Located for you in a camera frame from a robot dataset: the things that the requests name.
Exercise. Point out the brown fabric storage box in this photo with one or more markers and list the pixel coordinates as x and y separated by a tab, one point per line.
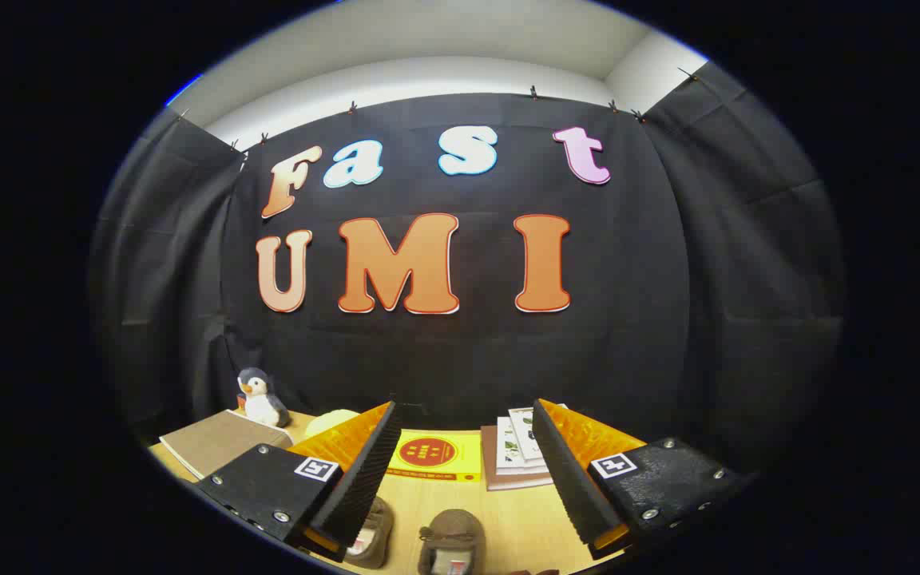
216	443

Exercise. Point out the yellow book with red circle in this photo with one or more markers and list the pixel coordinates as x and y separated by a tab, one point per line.
432	455

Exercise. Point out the brown book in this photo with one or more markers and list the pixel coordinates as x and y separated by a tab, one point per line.
508	479

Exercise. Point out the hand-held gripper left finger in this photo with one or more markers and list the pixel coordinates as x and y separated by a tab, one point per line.
368	471

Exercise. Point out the brown fuzzy shoe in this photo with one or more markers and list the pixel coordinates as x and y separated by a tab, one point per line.
372	535
452	535

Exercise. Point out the white book with plant print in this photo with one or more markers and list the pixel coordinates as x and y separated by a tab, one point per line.
508	447

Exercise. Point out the penguin plush toy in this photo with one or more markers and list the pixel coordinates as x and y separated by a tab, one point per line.
262	403

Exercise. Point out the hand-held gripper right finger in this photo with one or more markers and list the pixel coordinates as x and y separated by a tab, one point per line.
568	479

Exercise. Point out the white book with floral cover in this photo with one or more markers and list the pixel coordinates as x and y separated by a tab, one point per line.
524	427

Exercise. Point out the yellow round plush cushion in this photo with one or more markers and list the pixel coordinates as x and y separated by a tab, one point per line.
332	422

